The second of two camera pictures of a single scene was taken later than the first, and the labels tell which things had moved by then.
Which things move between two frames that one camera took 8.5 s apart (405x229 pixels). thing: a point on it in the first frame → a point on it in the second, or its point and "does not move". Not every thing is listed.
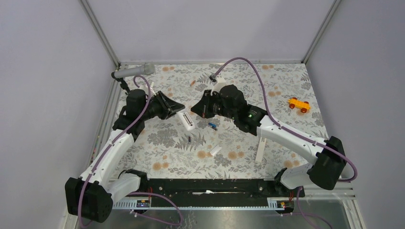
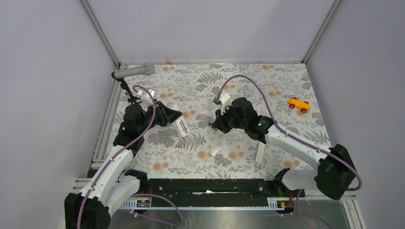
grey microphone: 148,68 does not move
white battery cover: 215,150 does not move
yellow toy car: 303,106 does not move
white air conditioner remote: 187,120 → 180,125
